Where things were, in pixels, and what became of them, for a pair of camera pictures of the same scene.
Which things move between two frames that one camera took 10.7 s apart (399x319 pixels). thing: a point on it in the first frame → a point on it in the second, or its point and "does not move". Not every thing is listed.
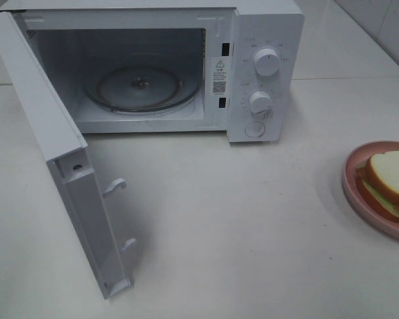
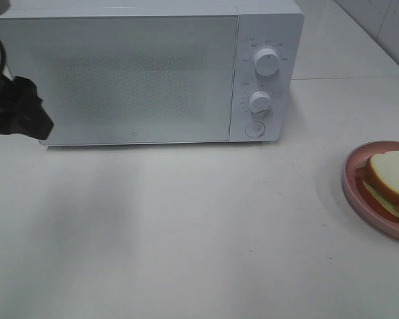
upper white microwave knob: (266, 62) does not move
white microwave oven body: (233, 66) does not move
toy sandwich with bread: (386, 181) does not move
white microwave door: (68, 159) → (108, 80)
